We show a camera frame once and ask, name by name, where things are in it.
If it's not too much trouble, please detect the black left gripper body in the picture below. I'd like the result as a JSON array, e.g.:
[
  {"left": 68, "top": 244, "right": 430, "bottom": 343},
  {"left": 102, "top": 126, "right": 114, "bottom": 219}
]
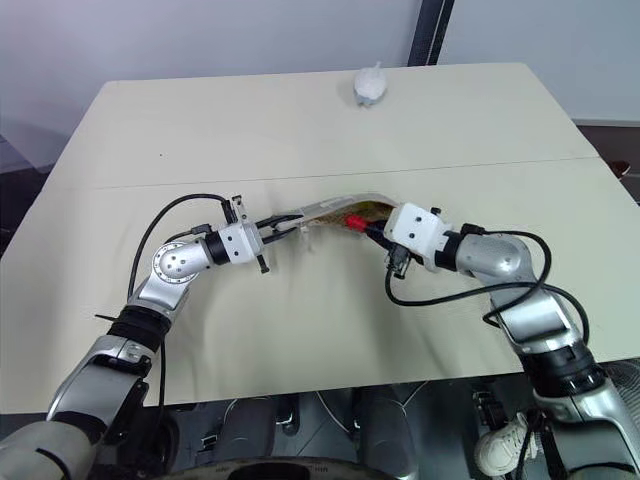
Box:
[{"left": 230, "top": 195, "right": 272, "bottom": 276}]

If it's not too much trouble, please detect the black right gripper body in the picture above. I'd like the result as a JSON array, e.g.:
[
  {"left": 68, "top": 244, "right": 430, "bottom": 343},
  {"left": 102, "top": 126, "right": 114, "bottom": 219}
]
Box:
[{"left": 383, "top": 204, "right": 443, "bottom": 282}]

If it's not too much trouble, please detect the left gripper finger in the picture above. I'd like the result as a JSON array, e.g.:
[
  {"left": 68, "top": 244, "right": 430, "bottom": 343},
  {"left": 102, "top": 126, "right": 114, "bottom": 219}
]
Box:
[
  {"left": 261, "top": 225, "right": 296, "bottom": 246},
  {"left": 255, "top": 213, "right": 304, "bottom": 234}
]

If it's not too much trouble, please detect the translucent grid pouch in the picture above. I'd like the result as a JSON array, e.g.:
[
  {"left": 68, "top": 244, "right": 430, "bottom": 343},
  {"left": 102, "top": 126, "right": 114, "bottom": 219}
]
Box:
[{"left": 273, "top": 191, "right": 404, "bottom": 254}]

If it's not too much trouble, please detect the beige table cloth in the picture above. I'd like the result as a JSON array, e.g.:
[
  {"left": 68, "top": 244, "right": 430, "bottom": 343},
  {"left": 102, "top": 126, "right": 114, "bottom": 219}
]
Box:
[{"left": 0, "top": 61, "right": 640, "bottom": 417}]

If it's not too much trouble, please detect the white crumpled plastic object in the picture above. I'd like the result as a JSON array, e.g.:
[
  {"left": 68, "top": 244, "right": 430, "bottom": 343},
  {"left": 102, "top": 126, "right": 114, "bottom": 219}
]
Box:
[{"left": 352, "top": 60, "right": 390, "bottom": 108}]

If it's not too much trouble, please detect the dark grey rounded shape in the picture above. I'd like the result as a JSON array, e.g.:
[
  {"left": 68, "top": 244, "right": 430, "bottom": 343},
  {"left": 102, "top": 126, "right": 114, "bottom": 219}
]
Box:
[
  {"left": 218, "top": 394, "right": 302, "bottom": 460},
  {"left": 348, "top": 383, "right": 422, "bottom": 480}
]

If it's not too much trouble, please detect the white sneaker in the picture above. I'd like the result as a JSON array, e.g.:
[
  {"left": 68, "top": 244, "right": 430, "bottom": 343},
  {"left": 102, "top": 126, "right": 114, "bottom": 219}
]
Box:
[{"left": 473, "top": 411, "right": 544, "bottom": 477}]

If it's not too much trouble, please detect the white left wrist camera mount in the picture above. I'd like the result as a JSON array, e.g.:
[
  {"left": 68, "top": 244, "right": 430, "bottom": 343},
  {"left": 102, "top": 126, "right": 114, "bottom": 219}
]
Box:
[{"left": 218, "top": 223, "right": 263, "bottom": 265}]

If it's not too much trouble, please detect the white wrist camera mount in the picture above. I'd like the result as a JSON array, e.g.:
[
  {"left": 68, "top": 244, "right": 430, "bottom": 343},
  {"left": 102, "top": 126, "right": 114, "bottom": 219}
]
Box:
[
  {"left": 218, "top": 223, "right": 263, "bottom": 265},
  {"left": 383, "top": 201, "right": 452, "bottom": 274}
]

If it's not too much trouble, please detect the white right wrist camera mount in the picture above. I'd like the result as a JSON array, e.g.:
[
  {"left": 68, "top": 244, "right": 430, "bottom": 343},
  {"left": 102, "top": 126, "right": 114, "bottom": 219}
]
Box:
[{"left": 383, "top": 201, "right": 452, "bottom": 274}]

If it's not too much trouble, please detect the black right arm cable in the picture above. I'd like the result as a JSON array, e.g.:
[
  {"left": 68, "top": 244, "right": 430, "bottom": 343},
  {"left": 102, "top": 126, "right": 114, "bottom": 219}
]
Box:
[{"left": 383, "top": 227, "right": 592, "bottom": 352}]

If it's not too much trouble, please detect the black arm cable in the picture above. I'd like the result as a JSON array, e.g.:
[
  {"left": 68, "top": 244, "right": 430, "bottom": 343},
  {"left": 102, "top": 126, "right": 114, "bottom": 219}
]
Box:
[
  {"left": 126, "top": 193, "right": 236, "bottom": 302},
  {"left": 383, "top": 227, "right": 592, "bottom": 352}
]

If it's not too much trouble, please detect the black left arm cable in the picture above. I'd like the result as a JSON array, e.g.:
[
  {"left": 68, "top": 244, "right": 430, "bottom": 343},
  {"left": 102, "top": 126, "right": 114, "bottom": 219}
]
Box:
[{"left": 126, "top": 193, "right": 236, "bottom": 302}]

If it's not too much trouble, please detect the dark vertical post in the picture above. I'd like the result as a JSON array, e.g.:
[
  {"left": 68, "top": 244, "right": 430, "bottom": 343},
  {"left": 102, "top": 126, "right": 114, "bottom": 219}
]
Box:
[{"left": 406, "top": 0, "right": 456, "bottom": 68}]

